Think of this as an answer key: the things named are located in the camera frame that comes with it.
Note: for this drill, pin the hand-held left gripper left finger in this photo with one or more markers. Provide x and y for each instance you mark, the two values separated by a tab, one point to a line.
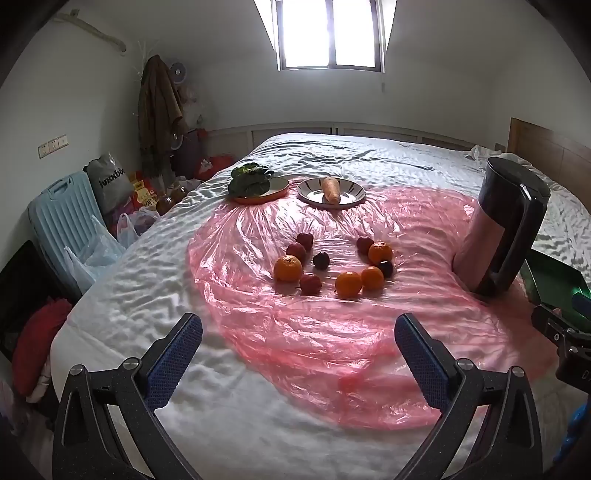
178	350

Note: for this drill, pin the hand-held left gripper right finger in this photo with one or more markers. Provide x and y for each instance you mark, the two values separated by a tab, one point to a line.
418	355

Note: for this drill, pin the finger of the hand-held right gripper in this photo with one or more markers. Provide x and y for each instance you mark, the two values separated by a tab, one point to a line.
547	321
582	305

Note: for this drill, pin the green tray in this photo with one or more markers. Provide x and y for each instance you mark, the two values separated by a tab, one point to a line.
549	281

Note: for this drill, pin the orange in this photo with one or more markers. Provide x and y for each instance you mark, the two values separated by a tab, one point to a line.
288	268
380	252
348	284
372	278

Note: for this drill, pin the dark purple plum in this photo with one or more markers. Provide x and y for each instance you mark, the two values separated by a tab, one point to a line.
386	268
321	260

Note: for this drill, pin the person's right hand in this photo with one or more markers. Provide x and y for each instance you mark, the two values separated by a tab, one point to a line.
581	434

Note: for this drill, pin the bed with white sheet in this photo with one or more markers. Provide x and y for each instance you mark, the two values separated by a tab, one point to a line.
138	277

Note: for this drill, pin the pink plastic sheet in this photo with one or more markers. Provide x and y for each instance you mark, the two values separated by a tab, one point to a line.
323	332

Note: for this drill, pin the black and pink kettle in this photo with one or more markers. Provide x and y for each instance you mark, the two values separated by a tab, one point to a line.
508	207

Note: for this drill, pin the clear plastic bag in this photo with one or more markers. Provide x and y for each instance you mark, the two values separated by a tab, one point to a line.
99	249

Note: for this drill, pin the white plastic bag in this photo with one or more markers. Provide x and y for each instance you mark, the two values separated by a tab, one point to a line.
129	230

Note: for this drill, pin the red cloth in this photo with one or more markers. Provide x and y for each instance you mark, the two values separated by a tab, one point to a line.
39	341

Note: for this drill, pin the red and yellow boxes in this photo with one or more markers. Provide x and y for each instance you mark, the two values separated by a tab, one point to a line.
145	194

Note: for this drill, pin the wooden headboard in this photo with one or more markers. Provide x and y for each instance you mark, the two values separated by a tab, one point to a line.
554	147

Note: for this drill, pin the light blue plastic case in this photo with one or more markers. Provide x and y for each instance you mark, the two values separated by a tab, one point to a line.
64	212

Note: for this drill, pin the grey printed bag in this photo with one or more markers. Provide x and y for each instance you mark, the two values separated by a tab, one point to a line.
111	184

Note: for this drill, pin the crumpled white cloth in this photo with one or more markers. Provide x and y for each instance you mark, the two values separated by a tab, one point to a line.
480	154

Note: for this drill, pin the green leafy vegetable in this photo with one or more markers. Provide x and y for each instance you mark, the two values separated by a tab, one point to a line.
247	182

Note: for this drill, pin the carrot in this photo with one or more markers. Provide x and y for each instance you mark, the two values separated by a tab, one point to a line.
330	189

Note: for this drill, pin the red bag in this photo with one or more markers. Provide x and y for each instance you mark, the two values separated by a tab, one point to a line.
217	164

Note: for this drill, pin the orange rimmed plate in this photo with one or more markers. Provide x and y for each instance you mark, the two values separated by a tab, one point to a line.
278	187

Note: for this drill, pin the striped white plate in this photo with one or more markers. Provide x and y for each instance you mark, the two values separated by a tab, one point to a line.
309	191

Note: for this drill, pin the dark maroon suitcase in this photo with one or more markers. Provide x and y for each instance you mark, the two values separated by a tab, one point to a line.
189	152

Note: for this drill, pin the brown hanging coat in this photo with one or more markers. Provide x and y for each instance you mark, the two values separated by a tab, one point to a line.
157	106

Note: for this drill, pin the window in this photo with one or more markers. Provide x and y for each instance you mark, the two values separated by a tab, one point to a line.
304	32

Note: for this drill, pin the wall switch panel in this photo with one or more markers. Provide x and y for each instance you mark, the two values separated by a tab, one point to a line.
53	145

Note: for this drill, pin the white wall fan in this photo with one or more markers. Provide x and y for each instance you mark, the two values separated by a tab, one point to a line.
178	73

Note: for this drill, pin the dry branch wall decoration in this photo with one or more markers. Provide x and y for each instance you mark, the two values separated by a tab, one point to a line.
106	39

